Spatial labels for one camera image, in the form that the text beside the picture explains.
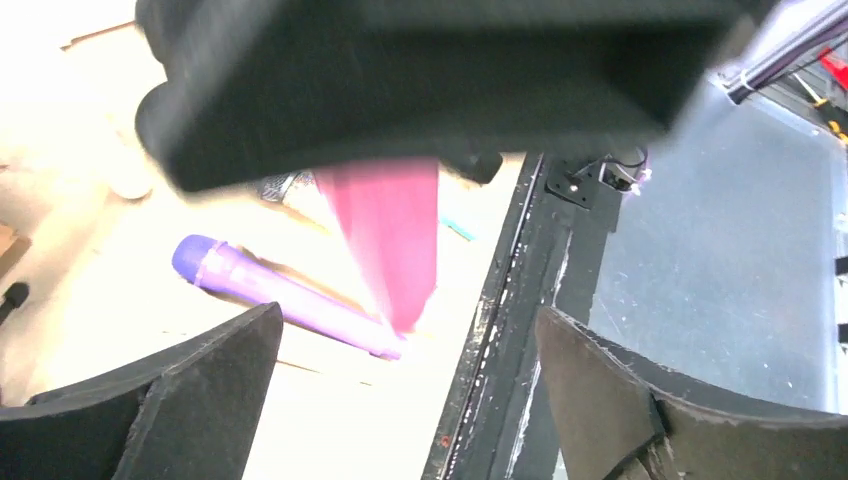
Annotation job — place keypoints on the blue microphone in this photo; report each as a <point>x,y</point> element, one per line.
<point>457,228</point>

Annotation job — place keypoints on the purple microphone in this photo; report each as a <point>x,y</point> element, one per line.
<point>218,267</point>

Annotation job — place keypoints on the pink microphone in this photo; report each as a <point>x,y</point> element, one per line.
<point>388,213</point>

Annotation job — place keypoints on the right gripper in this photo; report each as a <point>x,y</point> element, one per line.
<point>257,88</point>

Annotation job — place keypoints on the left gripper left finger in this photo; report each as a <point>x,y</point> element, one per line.
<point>187,412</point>

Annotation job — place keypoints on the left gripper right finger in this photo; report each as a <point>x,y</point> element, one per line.
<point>620,415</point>

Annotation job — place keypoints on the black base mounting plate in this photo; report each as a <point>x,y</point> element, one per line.
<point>496,421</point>

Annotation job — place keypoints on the tripod shock mount stand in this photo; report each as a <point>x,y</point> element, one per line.
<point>13,298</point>

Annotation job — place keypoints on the glitter sequin microphone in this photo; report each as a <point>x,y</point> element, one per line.
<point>278,189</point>

